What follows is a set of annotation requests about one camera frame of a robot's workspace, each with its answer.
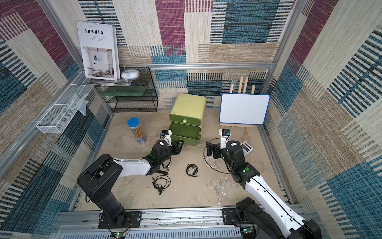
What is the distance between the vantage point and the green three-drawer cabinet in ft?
2.93

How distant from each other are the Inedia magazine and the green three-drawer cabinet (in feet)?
1.28

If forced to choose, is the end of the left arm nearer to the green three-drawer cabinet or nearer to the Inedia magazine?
the green three-drawer cabinet
